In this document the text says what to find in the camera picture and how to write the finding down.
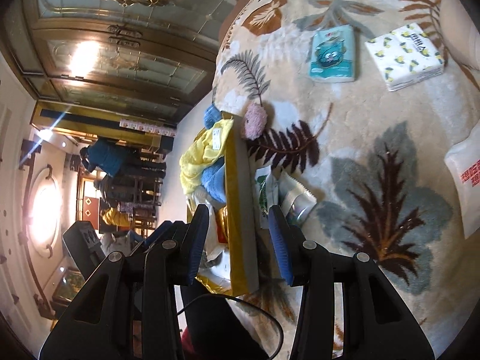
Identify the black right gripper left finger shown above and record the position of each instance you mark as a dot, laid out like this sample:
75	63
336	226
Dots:
99	322

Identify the person in blue jacket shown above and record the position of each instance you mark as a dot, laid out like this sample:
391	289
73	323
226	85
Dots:
116	160

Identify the teal cartoon tissue pack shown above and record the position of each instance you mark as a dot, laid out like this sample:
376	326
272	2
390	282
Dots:
333	55

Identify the green white medicine packet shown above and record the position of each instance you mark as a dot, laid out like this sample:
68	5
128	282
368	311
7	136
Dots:
267	193

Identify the white red-text packet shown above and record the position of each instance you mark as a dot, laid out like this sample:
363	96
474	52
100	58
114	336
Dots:
462	161

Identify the pink and brown plush toy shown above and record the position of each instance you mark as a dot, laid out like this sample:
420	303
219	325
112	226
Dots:
254	122

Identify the blue terry towel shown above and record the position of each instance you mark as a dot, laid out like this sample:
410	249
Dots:
213	176

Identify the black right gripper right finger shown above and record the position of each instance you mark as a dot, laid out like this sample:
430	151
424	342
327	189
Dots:
375	321

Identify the ornate glass wooden door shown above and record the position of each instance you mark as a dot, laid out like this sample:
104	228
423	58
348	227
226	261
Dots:
154	59

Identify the leaf patterned beige blanket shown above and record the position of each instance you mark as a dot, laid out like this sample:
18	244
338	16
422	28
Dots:
374	159

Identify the lemon print tissue pack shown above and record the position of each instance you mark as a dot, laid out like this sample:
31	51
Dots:
405	56

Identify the yellow terry towel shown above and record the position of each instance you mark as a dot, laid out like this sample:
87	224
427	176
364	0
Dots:
203	153

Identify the gold cardboard box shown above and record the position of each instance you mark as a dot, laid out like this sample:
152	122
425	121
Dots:
237	274

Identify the white foil sachet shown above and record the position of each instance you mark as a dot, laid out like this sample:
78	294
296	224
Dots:
295	199

